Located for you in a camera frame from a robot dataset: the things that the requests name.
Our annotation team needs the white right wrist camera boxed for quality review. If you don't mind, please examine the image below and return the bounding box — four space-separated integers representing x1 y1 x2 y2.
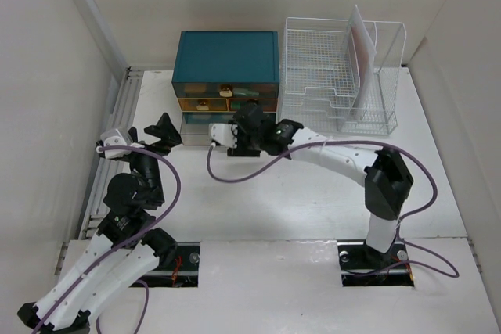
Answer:
209 123 238 149

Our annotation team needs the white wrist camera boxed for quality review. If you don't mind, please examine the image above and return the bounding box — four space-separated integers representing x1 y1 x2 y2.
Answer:
209 123 238 149
96 127 131 160

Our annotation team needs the small clear spray bottle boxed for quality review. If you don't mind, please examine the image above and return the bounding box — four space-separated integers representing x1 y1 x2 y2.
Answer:
184 83 207 97

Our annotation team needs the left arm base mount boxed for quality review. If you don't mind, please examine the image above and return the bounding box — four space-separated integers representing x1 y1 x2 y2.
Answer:
140 242 200 288

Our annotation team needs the teal drawer cabinet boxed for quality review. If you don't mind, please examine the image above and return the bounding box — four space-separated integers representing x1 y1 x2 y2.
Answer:
171 31 280 127

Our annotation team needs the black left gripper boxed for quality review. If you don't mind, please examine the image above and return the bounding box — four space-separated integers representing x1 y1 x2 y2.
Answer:
127 113 181 205

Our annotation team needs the aluminium rail on left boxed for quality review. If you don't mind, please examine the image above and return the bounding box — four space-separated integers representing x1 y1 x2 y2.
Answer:
75 67 143 240

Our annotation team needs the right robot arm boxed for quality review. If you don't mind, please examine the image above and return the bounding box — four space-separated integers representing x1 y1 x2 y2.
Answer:
211 103 413 267

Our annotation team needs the transparent drawer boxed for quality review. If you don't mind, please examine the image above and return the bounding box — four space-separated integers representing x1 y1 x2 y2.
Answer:
172 83 279 99

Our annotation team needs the green capsule stapler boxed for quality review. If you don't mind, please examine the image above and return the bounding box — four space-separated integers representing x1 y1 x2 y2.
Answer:
233 88 259 98

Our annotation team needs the green highlighter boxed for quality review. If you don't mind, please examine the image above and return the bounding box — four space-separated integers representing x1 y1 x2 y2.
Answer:
229 101 243 111

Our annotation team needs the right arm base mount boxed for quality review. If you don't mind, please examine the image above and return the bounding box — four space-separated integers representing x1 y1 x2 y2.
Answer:
337 240 414 287

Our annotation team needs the white wire file holder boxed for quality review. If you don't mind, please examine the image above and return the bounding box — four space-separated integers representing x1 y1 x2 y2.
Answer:
337 20 406 137

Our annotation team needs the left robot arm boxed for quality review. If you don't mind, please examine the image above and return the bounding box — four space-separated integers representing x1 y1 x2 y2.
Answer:
17 113 182 333

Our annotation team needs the dark drawer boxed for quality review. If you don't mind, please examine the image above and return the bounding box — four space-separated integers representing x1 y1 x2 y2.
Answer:
180 112 276 146

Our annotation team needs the white wire stacking tray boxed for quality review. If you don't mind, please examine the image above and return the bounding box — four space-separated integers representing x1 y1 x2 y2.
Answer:
278 17 360 135

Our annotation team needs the small drawer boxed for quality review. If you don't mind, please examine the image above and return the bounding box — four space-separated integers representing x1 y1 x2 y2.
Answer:
178 98 229 112
228 99 278 113

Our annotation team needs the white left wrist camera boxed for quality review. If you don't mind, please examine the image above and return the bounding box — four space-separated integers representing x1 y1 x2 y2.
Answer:
96 127 131 160

